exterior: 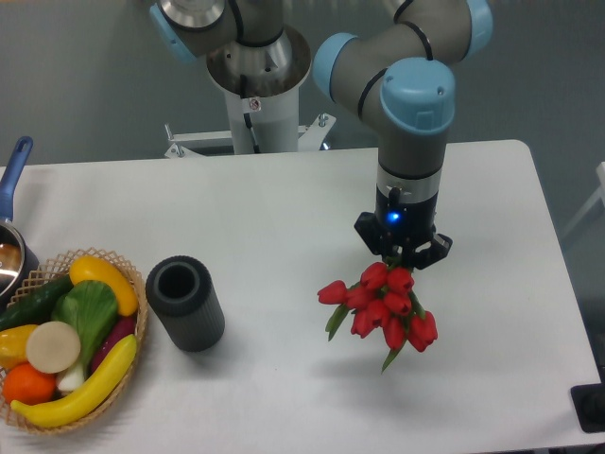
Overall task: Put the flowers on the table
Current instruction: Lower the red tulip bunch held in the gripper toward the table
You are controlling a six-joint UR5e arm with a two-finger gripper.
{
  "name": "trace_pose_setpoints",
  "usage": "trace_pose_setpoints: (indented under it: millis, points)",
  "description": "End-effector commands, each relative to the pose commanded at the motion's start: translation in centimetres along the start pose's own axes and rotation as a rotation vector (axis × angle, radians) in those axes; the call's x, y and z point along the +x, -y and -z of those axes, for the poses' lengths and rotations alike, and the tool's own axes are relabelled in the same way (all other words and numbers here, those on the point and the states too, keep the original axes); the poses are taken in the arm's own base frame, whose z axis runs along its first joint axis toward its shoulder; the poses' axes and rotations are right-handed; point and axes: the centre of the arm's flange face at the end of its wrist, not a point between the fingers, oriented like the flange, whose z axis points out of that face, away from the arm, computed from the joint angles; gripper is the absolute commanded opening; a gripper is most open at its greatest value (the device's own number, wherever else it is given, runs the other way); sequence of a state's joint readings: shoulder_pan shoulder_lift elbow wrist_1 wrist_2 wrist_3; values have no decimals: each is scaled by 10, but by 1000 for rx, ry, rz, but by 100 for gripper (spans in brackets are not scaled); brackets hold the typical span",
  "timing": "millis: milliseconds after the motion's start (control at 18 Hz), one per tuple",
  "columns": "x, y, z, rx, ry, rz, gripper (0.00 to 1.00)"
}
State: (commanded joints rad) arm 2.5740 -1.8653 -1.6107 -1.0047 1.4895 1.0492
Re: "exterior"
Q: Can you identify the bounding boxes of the beige round slice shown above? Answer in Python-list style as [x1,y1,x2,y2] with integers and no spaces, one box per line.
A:
[26,322,81,374]

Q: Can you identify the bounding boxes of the blue handled saucepan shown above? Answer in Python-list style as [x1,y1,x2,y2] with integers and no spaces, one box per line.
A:
[1,136,39,312]

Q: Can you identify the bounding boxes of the purple sweet potato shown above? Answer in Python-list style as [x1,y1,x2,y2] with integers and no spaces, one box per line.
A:
[89,316,136,374]

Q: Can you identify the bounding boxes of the yellow squash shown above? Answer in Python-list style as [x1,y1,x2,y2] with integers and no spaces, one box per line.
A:
[69,255,139,317]

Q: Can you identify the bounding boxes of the black cable on pedestal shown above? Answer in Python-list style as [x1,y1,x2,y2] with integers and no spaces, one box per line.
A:
[238,74,262,154]

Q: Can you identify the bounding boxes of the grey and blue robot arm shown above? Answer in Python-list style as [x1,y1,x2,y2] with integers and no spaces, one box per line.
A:
[149,1,493,270]

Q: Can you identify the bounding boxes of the red tulip bouquet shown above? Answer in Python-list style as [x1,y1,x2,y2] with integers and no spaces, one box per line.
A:
[317,257,439,372]

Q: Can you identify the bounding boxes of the long yellow banana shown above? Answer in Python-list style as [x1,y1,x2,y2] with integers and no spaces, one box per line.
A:
[10,335,138,428]

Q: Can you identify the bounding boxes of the woven wicker basket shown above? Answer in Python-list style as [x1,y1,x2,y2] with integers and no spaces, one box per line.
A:
[1,248,148,435]

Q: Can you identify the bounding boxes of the dark grey ribbed vase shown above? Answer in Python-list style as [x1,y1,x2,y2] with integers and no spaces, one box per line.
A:
[146,255,225,353]

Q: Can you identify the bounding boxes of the dark green cucumber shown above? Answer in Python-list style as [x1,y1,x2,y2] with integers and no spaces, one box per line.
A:
[1,275,73,331]

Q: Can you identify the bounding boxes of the white frame at right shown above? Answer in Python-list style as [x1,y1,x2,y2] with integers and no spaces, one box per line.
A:
[562,162,604,243]

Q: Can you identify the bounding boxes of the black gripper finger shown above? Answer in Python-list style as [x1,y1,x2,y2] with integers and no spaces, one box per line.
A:
[354,212,396,258]
[411,233,453,270]

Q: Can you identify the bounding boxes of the orange fruit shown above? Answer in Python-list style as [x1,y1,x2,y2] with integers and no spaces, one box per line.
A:
[2,363,56,405]

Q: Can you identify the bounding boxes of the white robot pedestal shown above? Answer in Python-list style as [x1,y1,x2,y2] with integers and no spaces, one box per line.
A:
[164,87,337,159]

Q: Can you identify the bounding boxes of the yellow bell pepper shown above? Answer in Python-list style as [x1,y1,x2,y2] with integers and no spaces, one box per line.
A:
[0,324,38,370]

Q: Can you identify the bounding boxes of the green bok choy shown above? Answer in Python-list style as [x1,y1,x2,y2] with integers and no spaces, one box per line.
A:
[51,281,118,394]

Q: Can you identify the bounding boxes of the black device at edge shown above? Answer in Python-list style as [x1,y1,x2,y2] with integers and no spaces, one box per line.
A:
[570,383,604,433]

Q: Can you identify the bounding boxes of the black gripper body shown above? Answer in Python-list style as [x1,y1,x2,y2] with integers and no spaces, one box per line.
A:
[374,186,438,248]

